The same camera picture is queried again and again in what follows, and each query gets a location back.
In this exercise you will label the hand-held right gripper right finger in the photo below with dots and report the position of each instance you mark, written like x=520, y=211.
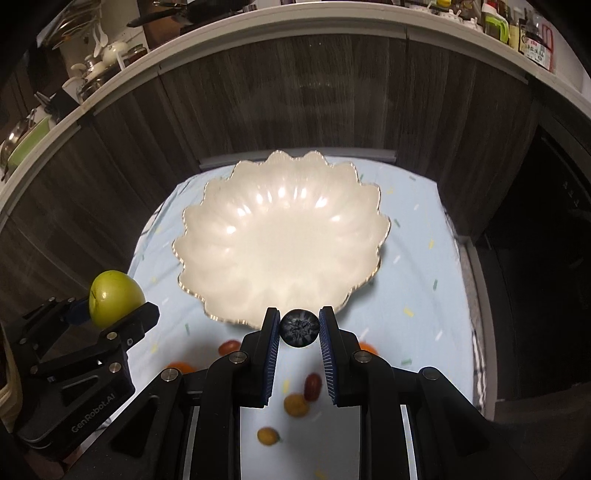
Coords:
x=328, y=355

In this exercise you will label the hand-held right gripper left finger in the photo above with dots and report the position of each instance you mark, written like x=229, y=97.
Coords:
x=270, y=355

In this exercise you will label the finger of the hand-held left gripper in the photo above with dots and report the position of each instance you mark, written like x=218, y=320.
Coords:
x=136, y=323
x=78, y=314

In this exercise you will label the green apple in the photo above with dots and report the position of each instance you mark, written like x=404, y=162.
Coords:
x=115, y=295

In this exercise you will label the blueberry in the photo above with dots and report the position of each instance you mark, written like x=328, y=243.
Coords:
x=299, y=327

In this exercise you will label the small yellow-orange round fruit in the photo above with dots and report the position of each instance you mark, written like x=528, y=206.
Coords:
x=295, y=405
x=268, y=435

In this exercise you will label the orange tangerine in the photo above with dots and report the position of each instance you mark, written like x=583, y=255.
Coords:
x=184, y=367
x=368, y=347

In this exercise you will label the white scalloped ceramic bowl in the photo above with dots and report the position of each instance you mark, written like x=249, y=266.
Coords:
x=277, y=240

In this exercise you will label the red cherry tomato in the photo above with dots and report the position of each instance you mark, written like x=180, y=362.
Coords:
x=312, y=386
x=229, y=346

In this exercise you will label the light blue printed tablecloth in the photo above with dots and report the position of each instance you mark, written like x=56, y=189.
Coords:
x=415, y=258

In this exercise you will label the grey baseboard strip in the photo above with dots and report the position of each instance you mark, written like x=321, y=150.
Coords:
x=212, y=162

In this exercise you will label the green tray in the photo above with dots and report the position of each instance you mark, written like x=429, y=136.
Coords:
x=27, y=143

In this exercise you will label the steel pan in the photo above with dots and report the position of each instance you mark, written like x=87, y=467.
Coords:
x=16, y=131

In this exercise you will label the steel pot with lid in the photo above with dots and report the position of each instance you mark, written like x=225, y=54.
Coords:
x=90, y=78

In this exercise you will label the black built-in oven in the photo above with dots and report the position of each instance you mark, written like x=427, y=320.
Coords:
x=545, y=230

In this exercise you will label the dark wood kitchen cabinet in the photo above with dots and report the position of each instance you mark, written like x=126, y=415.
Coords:
x=277, y=92

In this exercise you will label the white teapot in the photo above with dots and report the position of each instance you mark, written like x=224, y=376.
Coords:
x=114, y=51

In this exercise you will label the glass jar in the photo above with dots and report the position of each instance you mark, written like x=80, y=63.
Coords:
x=135, y=54

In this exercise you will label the white ladle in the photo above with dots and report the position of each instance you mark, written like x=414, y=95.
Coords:
x=99, y=41

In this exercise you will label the metal dish rack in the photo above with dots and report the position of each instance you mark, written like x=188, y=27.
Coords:
x=74, y=23

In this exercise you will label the grey kitchen countertop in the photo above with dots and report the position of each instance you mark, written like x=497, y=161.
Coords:
x=295, y=21

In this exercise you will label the green lid jug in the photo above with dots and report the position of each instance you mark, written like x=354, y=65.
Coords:
x=496, y=25

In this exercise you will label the clear bottle red label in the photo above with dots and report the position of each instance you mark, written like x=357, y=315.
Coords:
x=549, y=50

